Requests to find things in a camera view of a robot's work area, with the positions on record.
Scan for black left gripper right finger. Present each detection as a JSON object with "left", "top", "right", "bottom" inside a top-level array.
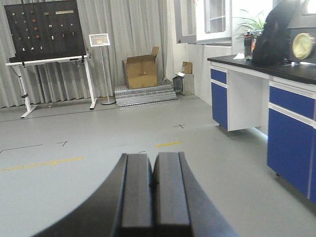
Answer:
[{"left": 154, "top": 152, "right": 238, "bottom": 237}]

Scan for blue white lab bench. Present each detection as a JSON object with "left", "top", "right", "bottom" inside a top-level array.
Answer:
[{"left": 209, "top": 55, "right": 316, "bottom": 202}]

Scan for grey curtain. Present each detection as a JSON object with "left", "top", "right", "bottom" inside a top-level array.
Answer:
[{"left": 0, "top": 0, "right": 173, "bottom": 109}]

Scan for sign stand with poster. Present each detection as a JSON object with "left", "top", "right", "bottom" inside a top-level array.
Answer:
[{"left": 89, "top": 33, "right": 116, "bottom": 105}]

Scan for green potted plant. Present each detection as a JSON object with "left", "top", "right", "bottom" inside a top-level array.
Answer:
[{"left": 233, "top": 9, "right": 267, "bottom": 39}]

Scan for small cardboard box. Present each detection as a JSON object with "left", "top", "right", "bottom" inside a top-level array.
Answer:
[{"left": 182, "top": 61, "right": 193, "bottom": 74}]

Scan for metal grate steps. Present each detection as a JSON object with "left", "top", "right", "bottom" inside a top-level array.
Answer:
[{"left": 115, "top": 81, "right": 178, "bottom": 110}]

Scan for large cardboard box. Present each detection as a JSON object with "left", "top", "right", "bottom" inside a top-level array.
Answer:
[{"left": 123, "top": 46, "right": 159, "bottom": 89}]

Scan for dark drink bottle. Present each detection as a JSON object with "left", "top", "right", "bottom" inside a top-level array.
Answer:
[{"left": 244, "top": 30, "right": 254, "bottom": 61}]

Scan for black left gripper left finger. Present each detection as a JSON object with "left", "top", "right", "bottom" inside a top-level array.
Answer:
[{"left": 36, "top": 154, "right": 153, "bottom": 237}]

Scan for white standing desk frame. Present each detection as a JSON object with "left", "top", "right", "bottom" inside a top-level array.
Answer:
[{"left": 5, "top": 53, "right": 97, "bottom": 119}]

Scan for black pegboard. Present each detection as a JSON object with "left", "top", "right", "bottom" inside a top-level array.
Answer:
[{"left": 4, "top": 0, "right": 86, "bottom": 63}]

